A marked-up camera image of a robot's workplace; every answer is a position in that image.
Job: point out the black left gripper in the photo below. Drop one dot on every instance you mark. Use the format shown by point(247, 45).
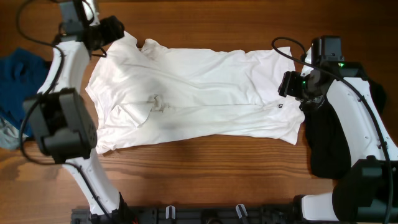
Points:
point(111, 26)

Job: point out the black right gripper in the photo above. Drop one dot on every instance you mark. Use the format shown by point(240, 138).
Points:
point(286, 84)

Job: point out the white t-shirt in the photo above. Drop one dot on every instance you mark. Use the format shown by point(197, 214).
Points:
point(155, 94)

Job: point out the black t-shirt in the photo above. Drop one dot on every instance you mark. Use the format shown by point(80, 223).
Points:
point(340, 132)

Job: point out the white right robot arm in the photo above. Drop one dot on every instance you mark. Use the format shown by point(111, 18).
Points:
point(368, 192)

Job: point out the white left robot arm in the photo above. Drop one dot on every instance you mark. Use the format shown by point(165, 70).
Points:
point(61, 124)

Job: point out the folded blue shirt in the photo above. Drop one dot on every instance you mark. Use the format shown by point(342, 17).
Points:
point(22, 74)

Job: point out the folded light grey garment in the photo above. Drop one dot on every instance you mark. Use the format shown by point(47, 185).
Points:
point(9, 136)

